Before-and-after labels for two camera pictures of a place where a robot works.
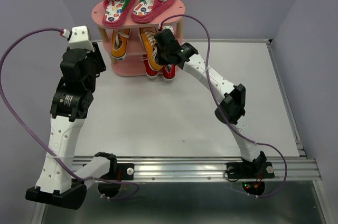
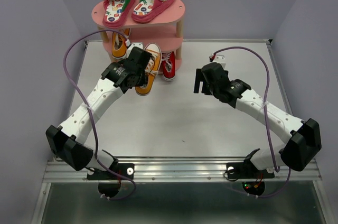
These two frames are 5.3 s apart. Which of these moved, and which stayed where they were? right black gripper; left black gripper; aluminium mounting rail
Moved: left black gripper; right black gripper
Stayed: aluminium mounting rail
